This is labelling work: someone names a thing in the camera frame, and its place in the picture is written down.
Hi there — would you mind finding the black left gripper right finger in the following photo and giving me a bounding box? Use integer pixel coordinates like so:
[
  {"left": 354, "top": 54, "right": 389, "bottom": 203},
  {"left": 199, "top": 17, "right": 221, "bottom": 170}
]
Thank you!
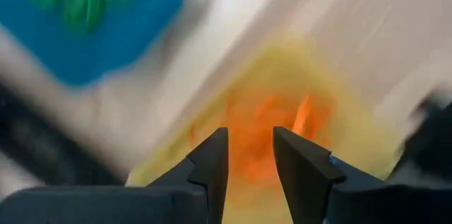
[{"left": 272, "top": 126, "right": 385, "bottom": 224}]

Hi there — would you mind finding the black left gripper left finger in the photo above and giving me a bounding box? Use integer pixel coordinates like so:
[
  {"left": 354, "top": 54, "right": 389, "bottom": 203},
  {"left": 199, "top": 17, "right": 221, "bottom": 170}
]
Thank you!
[{"left": 149, "top": 126, "right": 230, "bottom": 224}]

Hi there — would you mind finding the yellow plastic basket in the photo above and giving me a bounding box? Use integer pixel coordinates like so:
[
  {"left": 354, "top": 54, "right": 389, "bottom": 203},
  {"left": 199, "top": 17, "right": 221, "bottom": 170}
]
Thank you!
[{"left": 126, "top": 36, "right": 402, "bottom": 224}]

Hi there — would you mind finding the blue plastic basket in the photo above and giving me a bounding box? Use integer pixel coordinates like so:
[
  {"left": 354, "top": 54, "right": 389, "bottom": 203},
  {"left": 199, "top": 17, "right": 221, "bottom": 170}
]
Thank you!
[{"left": 0, "top": 0, "right": 185, "bottom": 88}]

